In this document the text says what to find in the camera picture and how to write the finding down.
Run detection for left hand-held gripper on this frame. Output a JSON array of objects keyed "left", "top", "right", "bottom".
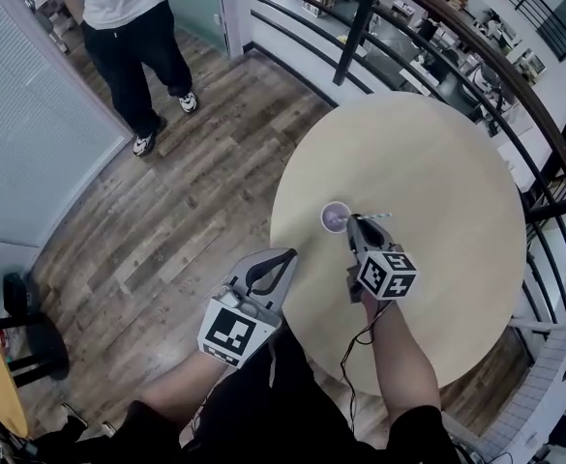
[{"left": 196, "top": 247, "right": 299, "bottom": 370}]

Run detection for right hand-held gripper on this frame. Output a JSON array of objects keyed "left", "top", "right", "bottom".
[{"left": 345, "top": 215, "right": 419, "bottom": 305}]

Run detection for small green cup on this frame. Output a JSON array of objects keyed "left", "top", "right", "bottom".
[{"left": 319, "top": 200, "right": 354, "bottom": 235}]

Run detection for person's left forearm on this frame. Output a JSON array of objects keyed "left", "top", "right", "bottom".
[{"left": 135, "top": 349, "right": 236, "bottom": 418}]

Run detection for person's right forearm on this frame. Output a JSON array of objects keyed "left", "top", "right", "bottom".
[{"left": 362, "top": 291, "right": 444, "bottom": 419}]

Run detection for round beige table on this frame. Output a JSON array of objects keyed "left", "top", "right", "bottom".
[{"left": 269, "top": 91, "right": 528, "bottom": 398}]

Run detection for person's black clothing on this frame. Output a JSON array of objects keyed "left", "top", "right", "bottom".
[{"left": 35, "top": 325, "right": 463, "bottom": 464}]

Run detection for black curved balcony railing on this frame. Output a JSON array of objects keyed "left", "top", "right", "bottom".
[{"left": 247, "top": 0, "right": 566, "bottom": 331}]

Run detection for white tiled bench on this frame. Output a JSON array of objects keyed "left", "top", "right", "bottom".
[{"left": 475, "top": 325, "right": 566, "bottom": 464}]

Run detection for black bag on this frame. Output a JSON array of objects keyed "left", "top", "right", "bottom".
[{"left": 2, "top": 271, "right": 36, "bottom": 315}]

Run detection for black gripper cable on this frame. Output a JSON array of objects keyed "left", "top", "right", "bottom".
[{"left": 340, "top": 301, "right": 396, "bottom": 437}]

